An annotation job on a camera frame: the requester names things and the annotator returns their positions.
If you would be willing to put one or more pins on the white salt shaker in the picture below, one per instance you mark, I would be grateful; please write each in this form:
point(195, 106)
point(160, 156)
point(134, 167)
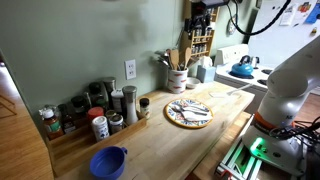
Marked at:
point(100, 128)

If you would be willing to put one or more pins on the metal ladle in cup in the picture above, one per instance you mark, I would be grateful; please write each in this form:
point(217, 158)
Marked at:
point(163, 58)

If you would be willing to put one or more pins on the white spatula on table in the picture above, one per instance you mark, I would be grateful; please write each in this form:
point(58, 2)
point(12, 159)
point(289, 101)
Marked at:
point(229, 93)

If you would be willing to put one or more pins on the wooden spoon in cup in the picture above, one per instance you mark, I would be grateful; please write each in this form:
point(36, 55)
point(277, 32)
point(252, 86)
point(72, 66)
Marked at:
point(174, 58)

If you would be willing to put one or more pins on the white wall outlet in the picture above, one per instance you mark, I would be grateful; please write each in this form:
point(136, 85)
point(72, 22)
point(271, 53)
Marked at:
point(130, 69)

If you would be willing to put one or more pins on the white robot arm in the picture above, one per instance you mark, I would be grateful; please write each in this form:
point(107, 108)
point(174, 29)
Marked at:
point(271, 137)

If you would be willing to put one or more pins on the blue kettle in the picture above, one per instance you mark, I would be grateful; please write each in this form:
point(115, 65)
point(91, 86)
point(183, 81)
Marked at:
point(243, 67)

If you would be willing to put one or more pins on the blue plastic cup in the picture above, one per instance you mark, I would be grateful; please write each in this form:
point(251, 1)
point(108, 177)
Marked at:
point(108, 163)

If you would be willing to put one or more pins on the colourful patterned plate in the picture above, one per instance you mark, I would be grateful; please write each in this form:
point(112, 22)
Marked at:
point(188, 104)

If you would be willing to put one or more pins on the white refrigerator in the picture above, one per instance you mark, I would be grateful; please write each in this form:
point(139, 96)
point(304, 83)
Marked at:
point(295, 28)

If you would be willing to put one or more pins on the tall steel pepper grinder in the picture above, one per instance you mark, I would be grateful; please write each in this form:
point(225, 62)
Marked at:
point(130, 97)

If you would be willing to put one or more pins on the metal spoon on plate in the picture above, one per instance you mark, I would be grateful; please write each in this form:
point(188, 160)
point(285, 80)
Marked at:
point(190, 116)

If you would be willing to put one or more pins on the red capped sauce bottle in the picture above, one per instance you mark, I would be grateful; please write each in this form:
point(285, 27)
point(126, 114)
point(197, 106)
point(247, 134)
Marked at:
point(51, 124)

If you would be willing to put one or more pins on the wooden spice tray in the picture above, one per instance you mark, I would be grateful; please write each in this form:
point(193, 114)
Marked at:
point(71, 150)

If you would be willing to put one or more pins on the white stove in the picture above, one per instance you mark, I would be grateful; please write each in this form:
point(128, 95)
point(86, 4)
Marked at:
point(224, 60)

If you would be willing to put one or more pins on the white small bowl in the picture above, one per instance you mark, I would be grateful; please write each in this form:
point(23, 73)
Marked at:
point(192, 82)

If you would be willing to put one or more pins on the blue tissue box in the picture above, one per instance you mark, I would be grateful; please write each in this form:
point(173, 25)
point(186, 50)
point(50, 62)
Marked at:
point(206, 70)

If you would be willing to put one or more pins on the wooden wall spice rack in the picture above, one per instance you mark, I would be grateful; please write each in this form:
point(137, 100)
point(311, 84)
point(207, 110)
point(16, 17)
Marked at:
point(199, 41)

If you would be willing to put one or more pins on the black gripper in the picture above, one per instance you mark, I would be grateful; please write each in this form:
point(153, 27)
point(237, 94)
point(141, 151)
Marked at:
point(200, 17)

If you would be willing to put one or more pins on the wooden spatula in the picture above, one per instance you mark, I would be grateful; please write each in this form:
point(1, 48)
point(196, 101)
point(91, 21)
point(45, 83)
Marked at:
point(187, 56)

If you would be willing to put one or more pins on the metal fork on plate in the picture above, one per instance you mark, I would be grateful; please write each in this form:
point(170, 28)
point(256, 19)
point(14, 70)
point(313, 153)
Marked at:
point(180, 108)

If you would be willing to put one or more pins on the white utensil cup orange pattern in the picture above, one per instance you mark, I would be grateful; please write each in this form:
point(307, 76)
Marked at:
point(176, 82)

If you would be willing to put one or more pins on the small jar black lid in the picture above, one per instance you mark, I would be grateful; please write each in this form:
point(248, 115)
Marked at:
point(144, 107)

